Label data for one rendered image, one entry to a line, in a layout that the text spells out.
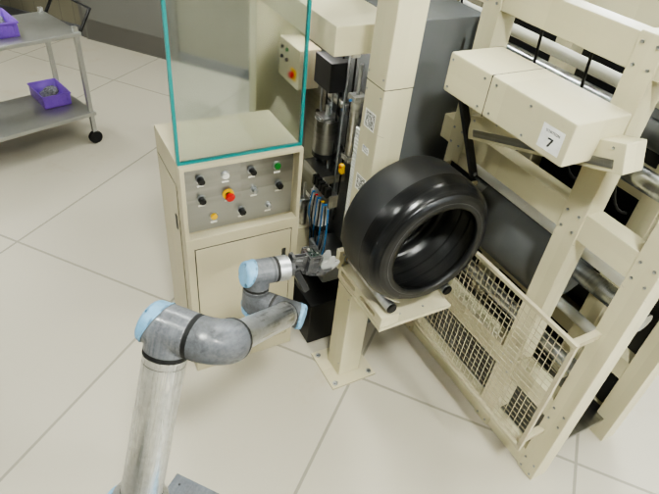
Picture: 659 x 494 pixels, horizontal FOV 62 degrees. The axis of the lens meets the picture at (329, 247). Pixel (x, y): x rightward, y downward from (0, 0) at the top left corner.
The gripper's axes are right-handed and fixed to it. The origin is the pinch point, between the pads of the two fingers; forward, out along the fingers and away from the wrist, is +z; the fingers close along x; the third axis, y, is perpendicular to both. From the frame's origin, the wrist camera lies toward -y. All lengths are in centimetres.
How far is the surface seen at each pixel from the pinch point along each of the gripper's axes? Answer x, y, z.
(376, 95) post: 31, 51, 22
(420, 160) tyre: 9.2, 35.7, 33.0
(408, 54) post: 26, 69, 28
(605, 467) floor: -77, -97, 138
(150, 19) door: 508, -66, 56
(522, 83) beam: -7, 72, 51
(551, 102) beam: -21, 72, 50
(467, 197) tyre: -11, 31, 42
